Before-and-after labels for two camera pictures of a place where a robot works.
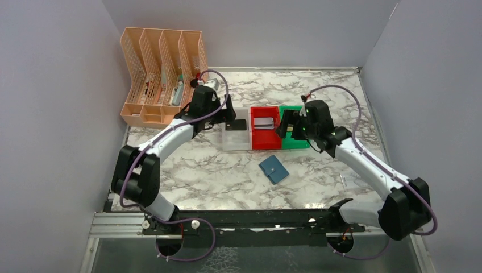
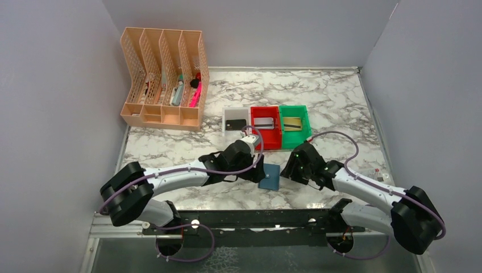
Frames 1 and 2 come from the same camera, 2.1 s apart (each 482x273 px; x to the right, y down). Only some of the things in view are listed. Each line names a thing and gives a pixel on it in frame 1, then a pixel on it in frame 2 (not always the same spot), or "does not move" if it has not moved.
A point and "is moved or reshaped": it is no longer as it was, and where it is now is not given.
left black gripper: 227,114 -> 254,171
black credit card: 237,124 does not move
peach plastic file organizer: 167,65 does not move
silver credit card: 264,123 does not move
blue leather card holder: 273,169 is moved or reshaped
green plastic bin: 289,142 does not move
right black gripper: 288,123 -> 293,170
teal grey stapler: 176,95 does not move
